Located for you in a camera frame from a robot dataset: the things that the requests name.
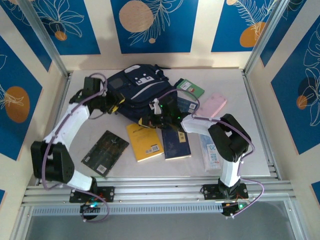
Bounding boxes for navy blue backpack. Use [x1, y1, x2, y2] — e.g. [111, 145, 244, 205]
[106, 63, 180, 125]

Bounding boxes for yellow book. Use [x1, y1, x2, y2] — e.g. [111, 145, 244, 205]
[125, 122, 165, 163]

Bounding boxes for blue book with white text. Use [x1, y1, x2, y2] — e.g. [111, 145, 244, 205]
[174, 96, 201, 114]

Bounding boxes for dark navy starry book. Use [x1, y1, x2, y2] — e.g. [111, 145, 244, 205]
[161, 126, 192, 161]

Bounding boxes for green book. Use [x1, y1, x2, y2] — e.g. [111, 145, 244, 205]
[176, 78, 206, 102]

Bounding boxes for black book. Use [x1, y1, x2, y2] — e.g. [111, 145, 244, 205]
[81, 129, 130, 179]

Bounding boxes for pink pencil case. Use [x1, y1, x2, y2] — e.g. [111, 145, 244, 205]
[195, 92, 228, 120]

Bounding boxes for white blue pen pack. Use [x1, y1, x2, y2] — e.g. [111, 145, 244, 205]
[198, 133, 222, 173]

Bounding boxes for grey front panel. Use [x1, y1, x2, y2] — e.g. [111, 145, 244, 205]
[23, 214, 296, 240]

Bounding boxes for aluminium left side rail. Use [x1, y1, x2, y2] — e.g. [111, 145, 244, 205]
[34, 71, 73, 186]

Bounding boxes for aluminium rail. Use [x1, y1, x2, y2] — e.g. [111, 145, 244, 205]
[34, 71, 73, 186]
[241, 69, 280, 180]

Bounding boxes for aluminium front frame rails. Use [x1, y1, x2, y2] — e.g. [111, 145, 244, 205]
[21, 174, 298, 208]

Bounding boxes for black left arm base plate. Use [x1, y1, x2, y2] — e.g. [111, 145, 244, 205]
[69, 186, 116, 204]

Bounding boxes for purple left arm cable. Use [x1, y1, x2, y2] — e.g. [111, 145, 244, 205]
[41, 72, 111, 224]

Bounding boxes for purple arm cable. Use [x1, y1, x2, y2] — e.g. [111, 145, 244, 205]
[156, 88, 266, 219]
[41, 72, 111, 224]

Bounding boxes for grey slotted cable duct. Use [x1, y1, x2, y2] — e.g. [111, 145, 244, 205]
[31, 201, 225, 217]

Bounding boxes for aluminium left frame post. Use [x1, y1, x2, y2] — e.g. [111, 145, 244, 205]
[17, 0, 71, 79]

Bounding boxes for aluminium frame post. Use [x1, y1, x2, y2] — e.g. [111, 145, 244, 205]
[17, 0, 71, 79]
[243, 0, 293, 76]

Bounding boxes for aluminium right side rail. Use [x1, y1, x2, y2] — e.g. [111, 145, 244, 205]
[241, 69, 280, 180]

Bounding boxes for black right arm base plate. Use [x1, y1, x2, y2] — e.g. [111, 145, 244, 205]
[201, 183, 249, 201]

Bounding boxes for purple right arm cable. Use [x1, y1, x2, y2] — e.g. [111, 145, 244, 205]
[156, 88, 266, 219]

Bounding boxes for aluminium right frame post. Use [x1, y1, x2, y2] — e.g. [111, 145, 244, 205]
[243, 0, 293, 76]

